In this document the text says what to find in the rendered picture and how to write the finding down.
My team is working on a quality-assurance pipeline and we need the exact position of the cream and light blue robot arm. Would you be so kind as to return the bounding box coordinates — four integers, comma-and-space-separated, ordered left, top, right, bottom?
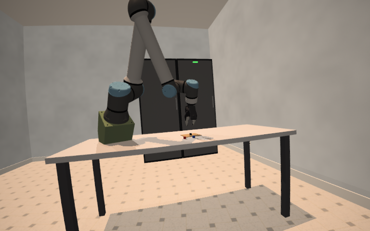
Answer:
104, 0, 198, 124

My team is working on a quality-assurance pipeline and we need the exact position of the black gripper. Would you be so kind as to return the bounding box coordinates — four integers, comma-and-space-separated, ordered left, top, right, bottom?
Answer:
185, 103, 196, 126

